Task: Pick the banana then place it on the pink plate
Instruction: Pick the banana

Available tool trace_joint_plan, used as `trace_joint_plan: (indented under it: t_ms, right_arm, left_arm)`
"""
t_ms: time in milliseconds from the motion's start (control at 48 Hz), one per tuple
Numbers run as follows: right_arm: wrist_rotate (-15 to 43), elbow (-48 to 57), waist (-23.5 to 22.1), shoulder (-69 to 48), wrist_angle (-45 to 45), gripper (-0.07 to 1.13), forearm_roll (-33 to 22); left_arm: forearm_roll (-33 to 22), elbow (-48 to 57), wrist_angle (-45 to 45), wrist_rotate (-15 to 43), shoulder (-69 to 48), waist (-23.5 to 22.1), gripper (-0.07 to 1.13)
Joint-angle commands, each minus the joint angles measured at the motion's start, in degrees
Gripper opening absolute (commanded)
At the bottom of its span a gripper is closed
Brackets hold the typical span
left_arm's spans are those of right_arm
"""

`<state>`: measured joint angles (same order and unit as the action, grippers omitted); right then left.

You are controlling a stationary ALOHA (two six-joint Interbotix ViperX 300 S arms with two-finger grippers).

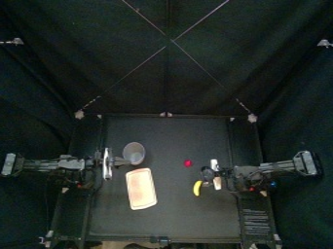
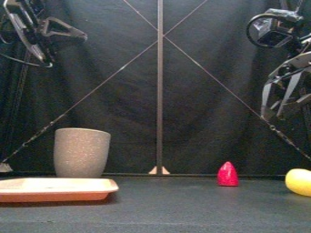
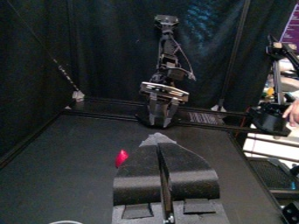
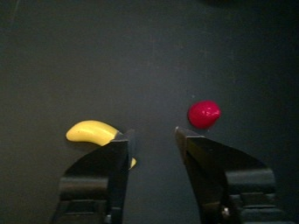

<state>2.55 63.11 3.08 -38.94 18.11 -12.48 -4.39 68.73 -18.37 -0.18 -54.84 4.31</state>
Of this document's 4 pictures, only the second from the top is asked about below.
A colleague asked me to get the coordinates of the yellow toy banana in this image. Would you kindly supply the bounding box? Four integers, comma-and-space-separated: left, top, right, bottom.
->
285, 167, 311, 198

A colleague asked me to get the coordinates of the black backdrop cloth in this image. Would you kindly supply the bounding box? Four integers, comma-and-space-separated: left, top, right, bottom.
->
0, 0, 311, 178

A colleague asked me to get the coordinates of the red toy strawberry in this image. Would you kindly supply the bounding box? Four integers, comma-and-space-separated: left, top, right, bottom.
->
216, 160, 240, 187

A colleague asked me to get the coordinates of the grey speckled cup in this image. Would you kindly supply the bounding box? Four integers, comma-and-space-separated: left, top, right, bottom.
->
52, 127, 112, 179

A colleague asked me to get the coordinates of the thin black left cable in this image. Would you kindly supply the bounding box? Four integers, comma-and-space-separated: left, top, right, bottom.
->
0, 33, 55, 68

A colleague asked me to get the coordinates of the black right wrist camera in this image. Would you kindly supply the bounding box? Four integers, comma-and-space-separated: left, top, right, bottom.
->
246, 7, 306, 50

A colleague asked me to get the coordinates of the thin diagonal brace wire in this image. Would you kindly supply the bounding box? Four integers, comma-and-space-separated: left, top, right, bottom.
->
0, 0, 210, 165
120, 0, 311, 162

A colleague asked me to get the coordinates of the vertical metal frame post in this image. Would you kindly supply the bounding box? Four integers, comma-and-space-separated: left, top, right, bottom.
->
155, 0, 166, 175

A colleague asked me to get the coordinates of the post foot bracket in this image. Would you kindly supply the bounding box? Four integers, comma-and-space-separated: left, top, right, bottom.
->
148, 165, 171, 176

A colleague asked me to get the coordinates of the corner foot bracket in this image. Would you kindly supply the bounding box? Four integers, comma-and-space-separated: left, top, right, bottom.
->
0, 162, 15, 174

